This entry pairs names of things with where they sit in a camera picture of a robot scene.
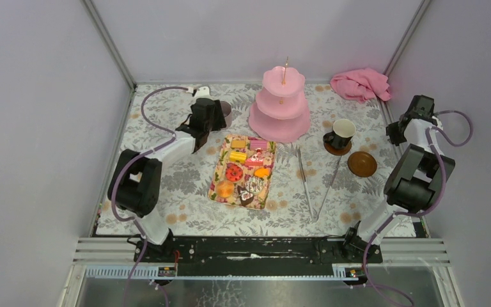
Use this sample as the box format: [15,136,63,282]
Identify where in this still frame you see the tan biscuit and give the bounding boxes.
[231,139,247,149]

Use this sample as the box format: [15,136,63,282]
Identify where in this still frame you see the purple mug black handle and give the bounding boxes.
[221,101,233,129]

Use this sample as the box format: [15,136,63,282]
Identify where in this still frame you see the pink wafer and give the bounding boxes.
[249,139,269,150]

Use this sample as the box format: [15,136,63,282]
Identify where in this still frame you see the red donut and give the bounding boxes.
[225,163,244,182]

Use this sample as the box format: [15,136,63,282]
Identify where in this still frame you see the brown wooden saucer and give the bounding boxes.
[347,151,378,178]
[323,141,352,156]

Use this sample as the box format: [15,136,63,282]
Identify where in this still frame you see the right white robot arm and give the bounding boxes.
[341,95,455,264]

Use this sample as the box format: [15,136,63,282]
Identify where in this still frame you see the orange round pastry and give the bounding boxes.
[215,180,235,199]

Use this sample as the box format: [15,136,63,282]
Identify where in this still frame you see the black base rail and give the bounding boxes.
[134,235,383,278]

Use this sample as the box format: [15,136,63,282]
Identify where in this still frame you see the orange tart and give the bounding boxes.
[254,168,270,178]

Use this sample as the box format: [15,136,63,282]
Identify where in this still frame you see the pink cloth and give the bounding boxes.
[330,68,392,103]

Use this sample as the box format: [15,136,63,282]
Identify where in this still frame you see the black mug white inside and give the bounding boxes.
[323,119,356,150]

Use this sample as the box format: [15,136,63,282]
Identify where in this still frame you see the pink three-tier cake stand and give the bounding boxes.
[248,63,311,143]

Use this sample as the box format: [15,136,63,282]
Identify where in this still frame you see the chocolate cake piece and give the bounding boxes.
[237,186,255,207]

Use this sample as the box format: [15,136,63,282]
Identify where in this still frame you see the floral dessert tray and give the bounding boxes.
[207,134,276,210]

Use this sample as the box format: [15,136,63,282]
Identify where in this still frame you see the floral tablecloth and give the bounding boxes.
[95,83,418,238]

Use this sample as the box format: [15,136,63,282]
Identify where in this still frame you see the yellow roll cake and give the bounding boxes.
[229,151,247,164]

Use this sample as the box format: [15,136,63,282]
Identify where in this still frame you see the strawberry cream cake slice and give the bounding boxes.
[244,152,264,166]

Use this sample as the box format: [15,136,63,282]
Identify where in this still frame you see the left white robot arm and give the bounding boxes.
[107,97,228,263]

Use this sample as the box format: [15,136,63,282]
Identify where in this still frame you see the metal tongs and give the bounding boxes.
[296,146,342,227]

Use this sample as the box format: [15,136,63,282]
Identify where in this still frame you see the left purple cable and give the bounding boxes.
[109,86,196,307]

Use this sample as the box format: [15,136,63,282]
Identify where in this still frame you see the chocolate drizzle donut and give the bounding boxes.
[245,176,265,195]

